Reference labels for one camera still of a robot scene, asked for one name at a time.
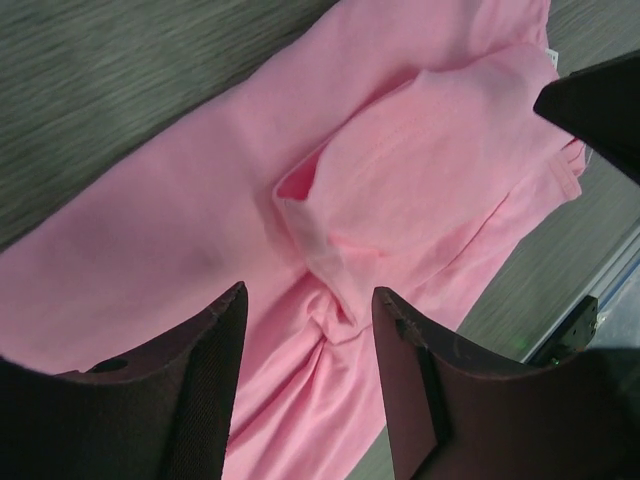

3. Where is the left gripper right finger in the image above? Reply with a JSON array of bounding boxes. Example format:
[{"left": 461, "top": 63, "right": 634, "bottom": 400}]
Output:
[{"left": 372, "top": 287, "right": 639, "bottom": 479}]

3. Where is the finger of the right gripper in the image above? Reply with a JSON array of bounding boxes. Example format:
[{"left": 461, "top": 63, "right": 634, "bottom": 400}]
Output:
[{"left": 534, "top": 51, "right": 640, "bottom": 183}]

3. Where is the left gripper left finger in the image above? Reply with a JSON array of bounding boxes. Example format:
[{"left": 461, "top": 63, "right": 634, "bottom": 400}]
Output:
[{"left": 1, "top": 283, "right": 248, "bottom": 480}]

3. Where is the pink t shirt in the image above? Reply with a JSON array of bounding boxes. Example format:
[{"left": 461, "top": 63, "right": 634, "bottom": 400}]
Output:
[{"left": 1, "top": 1, "right": 585, "bottom": 479}]

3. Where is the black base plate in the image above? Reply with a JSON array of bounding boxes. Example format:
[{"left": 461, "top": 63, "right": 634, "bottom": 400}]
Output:
[{"left": 525, "top": 295, "right": 599, "bottom": 367}]

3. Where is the aluminium front rail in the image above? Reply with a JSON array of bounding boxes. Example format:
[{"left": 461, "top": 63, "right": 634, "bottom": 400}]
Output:
[{"left": 589, "top": 237, "right": 639, "bottom": 307}]

